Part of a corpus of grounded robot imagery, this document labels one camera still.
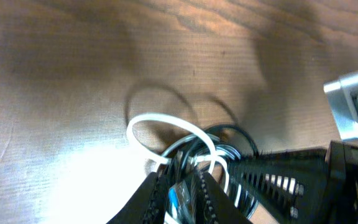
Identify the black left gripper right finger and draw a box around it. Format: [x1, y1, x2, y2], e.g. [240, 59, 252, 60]
[194, 172, 252, 224]

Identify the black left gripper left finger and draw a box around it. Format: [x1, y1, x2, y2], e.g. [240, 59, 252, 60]
[107, 172, 168, 224]

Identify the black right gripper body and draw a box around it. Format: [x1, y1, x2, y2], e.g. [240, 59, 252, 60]
[321, 141, 358, 223]

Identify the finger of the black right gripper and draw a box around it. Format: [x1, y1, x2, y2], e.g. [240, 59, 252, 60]
[228, 148, 328, 223]

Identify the short black cable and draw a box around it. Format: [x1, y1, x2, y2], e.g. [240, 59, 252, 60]
[166, 146, 204, 200]

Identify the white usb cable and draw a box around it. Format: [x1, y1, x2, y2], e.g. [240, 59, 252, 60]
[126, 112, 244, 224]

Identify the long black usb cable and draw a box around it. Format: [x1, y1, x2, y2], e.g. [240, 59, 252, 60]
[166, 124, 260, 218]

